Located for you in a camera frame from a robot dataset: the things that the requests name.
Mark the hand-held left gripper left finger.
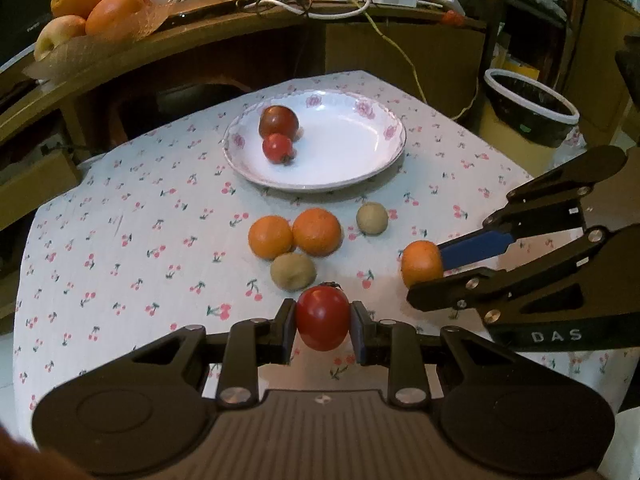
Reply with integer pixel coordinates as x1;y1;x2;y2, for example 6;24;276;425
131;299;298;408

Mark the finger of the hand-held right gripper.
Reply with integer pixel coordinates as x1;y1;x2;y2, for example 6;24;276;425
437;146;628;270
407;222;640;330

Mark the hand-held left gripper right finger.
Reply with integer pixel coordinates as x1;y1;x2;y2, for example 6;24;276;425
350;301;518;408

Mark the large red tomato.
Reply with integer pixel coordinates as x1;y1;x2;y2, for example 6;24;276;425
296;285;351;352

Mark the white floral plate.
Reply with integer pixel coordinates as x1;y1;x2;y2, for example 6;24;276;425
222;89;407;193

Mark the brown kiwi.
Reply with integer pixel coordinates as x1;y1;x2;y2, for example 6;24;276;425
356;202;389;236
270;252;317;292

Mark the trash bin with black bag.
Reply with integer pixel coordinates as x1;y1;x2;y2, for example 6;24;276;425
482;67;581;149

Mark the small red tomato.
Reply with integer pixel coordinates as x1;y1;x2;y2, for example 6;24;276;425
262;133;296;165

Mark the dark red tomato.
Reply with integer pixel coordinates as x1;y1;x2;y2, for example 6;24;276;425
259;105;300;141

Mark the wooden desk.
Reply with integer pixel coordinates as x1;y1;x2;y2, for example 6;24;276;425
0;0;488;233

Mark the wicker fruit tray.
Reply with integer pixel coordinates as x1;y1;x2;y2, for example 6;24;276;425
22;2;173;81

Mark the yellow red apple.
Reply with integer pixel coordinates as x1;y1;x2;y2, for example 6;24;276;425
34;15;87;62

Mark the black monitor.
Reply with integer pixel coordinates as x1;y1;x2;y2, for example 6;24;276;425
0;0;62;63

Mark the yellow cable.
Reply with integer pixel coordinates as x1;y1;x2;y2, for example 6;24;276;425
365;10;482;117

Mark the white cable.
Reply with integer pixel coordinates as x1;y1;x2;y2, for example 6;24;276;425
239;0;372;22

